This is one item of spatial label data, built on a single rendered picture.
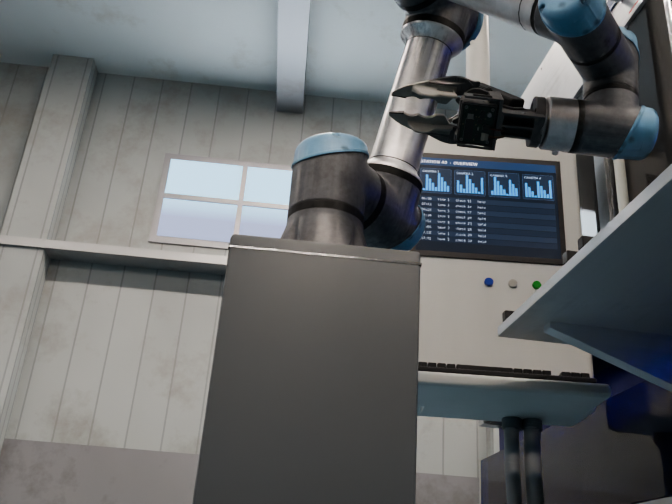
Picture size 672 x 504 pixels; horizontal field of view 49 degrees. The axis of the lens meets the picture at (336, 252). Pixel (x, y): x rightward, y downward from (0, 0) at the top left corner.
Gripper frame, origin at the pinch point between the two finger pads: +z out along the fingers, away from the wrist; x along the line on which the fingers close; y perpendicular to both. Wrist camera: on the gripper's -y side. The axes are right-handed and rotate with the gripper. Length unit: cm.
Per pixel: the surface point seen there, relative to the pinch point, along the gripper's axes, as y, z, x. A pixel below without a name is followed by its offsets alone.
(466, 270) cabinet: -65, -21, 53
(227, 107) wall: -440, 134, 105
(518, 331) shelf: -22, -28, 45
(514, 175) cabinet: -87, -32, 33
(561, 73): -140, -49, 12
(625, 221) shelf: 9.6, -32.5, 10.5
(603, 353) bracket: -16, -43, 44
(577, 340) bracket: -16, -38, 43
